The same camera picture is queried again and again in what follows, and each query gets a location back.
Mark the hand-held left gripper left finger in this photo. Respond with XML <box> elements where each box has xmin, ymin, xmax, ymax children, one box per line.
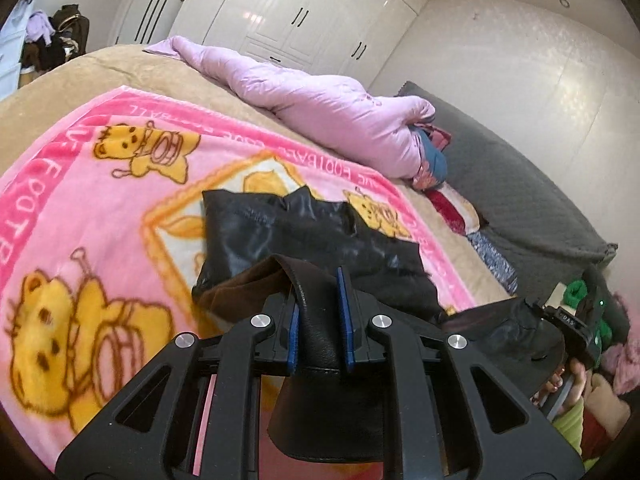
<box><xmin>54</xmin><ymin>291</ymin><xmax>302</xmax><ymax>480</ymax></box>

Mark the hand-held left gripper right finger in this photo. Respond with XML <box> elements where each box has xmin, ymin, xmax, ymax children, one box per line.
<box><xmin>336</xmin><ymin>266</ymin><xmax>587</xmax><ymax>480</ymax></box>

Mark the black leather jacket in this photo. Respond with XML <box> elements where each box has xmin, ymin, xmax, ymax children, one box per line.
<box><xmin>192</xmin><ymin>185</ymin><xmax>568</xmax><ymax>463</ymax></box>

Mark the person's right hand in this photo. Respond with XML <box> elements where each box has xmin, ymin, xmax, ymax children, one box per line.
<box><xmin>531</xmin><ymin>359</ymin><xmax>587</xmax><ymax>412</ymax></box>

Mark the green plush cloth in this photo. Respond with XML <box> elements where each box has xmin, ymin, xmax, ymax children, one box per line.
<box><xmin>562</xmin><ymin>280</ymin><xmax>621</xmax><ymax>348</ymax></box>

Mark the pink fuzzy cloth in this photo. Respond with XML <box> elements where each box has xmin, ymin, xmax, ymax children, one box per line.
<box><xmin>599</xmin><ymin>292</ymin><xmax>640</xmax><ymax>397</ymax></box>

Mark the blue white patterned cloth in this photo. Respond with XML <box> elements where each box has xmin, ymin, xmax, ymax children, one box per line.
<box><xmin>466</xmin><ymin>230</ymin><xmax>519</xmax><ymax>295</ymax></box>

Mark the grey quilted headboard cushion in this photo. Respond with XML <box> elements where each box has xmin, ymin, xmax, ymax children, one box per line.
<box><xmin>394</xmin><ymin>80</ymin><xmax>620</xmax><ymax>313</ymax></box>

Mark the red floral cloth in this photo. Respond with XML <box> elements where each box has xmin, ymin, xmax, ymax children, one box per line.
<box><xmin>424</xmin><ymin>185</ymin><xmax>490</xmax><ymax>237</ymax></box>

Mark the blue floral pillow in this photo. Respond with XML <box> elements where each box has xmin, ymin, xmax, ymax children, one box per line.
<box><xmin>410</xmin><ymin>124</ymin><xmax>452</xmax><ymax>192</ymax></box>

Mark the pink padded coat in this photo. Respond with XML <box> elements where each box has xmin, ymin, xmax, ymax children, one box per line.
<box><xmin>142</xmin><ymin>35</ymin><xmax>437</xmax><ymax>182</ymax></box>

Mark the pink cartoon printed blanket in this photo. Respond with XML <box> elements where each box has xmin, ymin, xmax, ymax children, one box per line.
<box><xmin>0</xmin><ymin>84</ymin><xmax>478</xmax><ymax>476</ymax></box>

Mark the white wardrobe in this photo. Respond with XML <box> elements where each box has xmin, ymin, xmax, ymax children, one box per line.
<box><xmin>107</xmin><ymin>0</ymin><xmax>437</xmax><ymax>92</ymax></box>

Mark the lilac cloth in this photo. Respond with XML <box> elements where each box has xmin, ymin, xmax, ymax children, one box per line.
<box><xmin>26</xmin><ymin>9</ymin><xmax>55</xmax><ymax>45</ymax></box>

